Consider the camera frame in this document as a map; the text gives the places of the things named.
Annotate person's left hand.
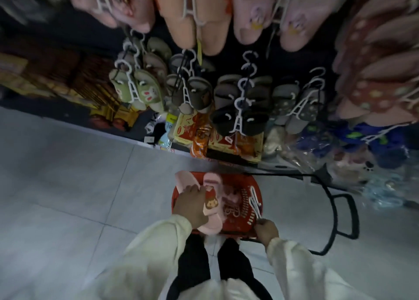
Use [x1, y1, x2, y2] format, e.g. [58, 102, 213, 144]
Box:
[172, 185, 210, 230]

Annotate person's right hand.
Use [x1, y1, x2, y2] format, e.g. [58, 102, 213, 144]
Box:
[255, 219, 280, 247]

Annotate plain pink slipper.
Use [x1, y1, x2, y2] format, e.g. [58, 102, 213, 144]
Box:
[174, 171, 201, 195]

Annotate pink slipper with cartoon patch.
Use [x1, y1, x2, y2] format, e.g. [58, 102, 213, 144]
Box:
[196, 173, 227, 236]

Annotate person's left forearm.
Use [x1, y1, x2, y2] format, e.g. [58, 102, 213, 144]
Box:
[86, 214, 194, 300]

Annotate person's right forearm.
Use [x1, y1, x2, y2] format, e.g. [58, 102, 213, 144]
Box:
[266, 237, 364, 300]

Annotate red plastic shopping basket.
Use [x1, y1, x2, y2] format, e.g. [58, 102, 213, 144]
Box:
[172, 171, 263, 243]

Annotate person's right leg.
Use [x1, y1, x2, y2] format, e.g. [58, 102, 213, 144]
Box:
[217, 238, 273, 300]

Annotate person's leg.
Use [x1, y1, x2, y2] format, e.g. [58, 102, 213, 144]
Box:
[166, 234, 212, 300]
[217, 238, 273, 300]

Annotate pile of red yellow snack packets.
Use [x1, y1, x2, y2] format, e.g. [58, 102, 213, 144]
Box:
[172, 109, 265, 163]

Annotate person's left leg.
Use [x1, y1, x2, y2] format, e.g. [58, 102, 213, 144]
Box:
[166, 234, 212, 300]

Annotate clear plastic wrapped slippers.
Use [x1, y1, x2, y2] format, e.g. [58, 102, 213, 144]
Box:
[262, 126, 419, 212]

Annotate bunch of black grey slippers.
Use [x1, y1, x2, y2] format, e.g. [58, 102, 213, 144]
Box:
[210, 74, 274, 137]

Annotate bunch of grey brown slippers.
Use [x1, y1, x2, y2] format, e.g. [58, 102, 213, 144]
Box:
[165, 52, 217, 114]

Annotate bunch of blue slippers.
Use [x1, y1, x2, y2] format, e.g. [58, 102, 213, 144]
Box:
[299, 120, 411, 171]

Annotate bunch of green rabbit slippers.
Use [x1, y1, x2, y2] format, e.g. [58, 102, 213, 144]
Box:
[109, 36, 173, 114]

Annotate grey dotted slippers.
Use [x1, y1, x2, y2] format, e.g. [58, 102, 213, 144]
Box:
[271, 80, 328, 134]

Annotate orange plush slippers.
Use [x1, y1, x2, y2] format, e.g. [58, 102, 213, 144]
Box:
[152, 0, 235, 57]

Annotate shelf of yellow packets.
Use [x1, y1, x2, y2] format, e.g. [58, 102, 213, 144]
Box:
[0, 49, 139, 131]

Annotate pink slipper with duck charm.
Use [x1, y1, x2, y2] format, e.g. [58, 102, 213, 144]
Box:
[279, 0, 329, 52]
[231, 0, 279, 45]

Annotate pink plush cartoon slippers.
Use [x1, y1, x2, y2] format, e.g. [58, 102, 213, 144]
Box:
[60, 0, 156, 34]

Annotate row of red dotted slippers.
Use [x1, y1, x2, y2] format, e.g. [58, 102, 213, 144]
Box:
[331, 0, 419, 122]

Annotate black basket pull handle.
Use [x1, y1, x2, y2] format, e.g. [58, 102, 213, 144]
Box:
[244, 173, 360, 256]

